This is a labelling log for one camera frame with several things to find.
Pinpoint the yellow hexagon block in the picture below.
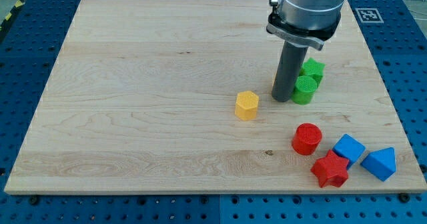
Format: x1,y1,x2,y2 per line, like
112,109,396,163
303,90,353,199
235,91,259,121

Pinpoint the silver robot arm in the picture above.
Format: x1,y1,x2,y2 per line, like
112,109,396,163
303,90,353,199
266,0,344,51

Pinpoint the wooden board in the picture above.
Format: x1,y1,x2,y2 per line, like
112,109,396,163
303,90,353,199
5,0,426,195

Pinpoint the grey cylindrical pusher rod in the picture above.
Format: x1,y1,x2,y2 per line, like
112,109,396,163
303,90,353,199
272,41,308,102

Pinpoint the green cylinder block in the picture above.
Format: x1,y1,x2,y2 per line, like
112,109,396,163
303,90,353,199
291,75,318,105

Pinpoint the red cylinder block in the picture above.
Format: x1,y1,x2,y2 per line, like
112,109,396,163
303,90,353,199
292,123,323,155

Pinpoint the green star block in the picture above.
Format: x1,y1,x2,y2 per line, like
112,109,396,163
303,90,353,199
299,58,326,87

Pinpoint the red star block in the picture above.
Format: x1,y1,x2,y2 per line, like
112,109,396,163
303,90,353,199
310,150,350,188

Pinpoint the blue cube block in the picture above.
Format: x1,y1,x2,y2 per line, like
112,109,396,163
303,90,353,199
332,134,366,169

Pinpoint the white fiducial marker tag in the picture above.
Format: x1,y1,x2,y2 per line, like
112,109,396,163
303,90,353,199
355,8,384,23

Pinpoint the blue triangle block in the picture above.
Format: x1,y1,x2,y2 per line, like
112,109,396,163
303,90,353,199
360,147,396,181

